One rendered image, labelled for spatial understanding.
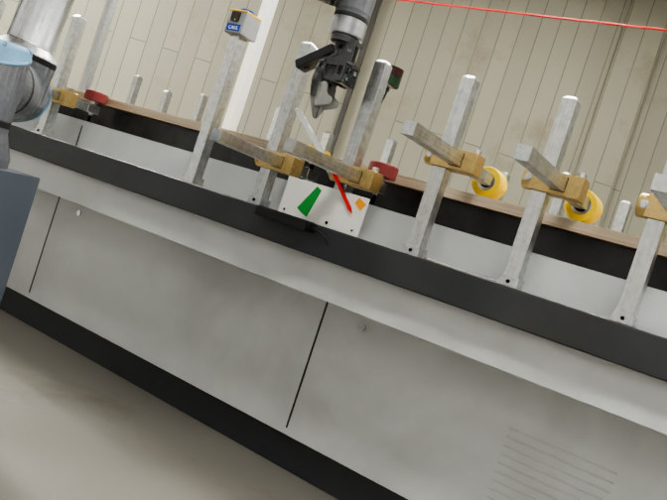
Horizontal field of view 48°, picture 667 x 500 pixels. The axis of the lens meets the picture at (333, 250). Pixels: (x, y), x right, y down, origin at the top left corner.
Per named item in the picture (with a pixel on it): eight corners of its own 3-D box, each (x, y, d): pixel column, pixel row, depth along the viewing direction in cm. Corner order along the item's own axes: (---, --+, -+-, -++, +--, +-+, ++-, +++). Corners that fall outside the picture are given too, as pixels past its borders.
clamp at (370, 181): (368, 189, 186) (374, 171, 186) (326, 178, 193) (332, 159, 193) (379, 194, 190) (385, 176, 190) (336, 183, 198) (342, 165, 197)
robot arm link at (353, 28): (327, 12, 188) (345, 27, 196) (321, 31, 188) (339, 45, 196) (355, 16, 183) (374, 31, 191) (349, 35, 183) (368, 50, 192)
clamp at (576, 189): (577, 199, 158) (585, 177, 158) (517, 185, 165) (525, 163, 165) (584, 205, 163) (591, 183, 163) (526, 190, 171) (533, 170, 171)
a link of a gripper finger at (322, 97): (323, 117, 186) (333, 81, 186) (304, 113, 189) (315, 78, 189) (329, 121, 188) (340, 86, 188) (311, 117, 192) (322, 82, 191)
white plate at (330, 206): (356, 237, 185) (369, 198, 185) (276, 210, 199) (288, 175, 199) (357, 237, 186) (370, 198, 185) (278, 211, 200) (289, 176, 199)
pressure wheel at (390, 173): (377, 204, 193) (391, 162, 193) (351, 197, 197) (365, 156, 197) (391, 210, 200) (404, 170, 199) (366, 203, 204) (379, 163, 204)
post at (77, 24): (37, 148, 257) (79, 14, 256) (31, 145, 259) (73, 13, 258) (46, 150, 260) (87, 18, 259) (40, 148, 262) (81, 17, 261)
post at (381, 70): (329, 239, 191) (387, 60, 189) (318, 236, 192) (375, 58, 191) (335, 241, 193) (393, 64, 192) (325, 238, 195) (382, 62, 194)
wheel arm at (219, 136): (217, 145, 179) (222, 128, 179) (207, 142, 181) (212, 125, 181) (315, 186, 216) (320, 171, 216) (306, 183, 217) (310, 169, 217)
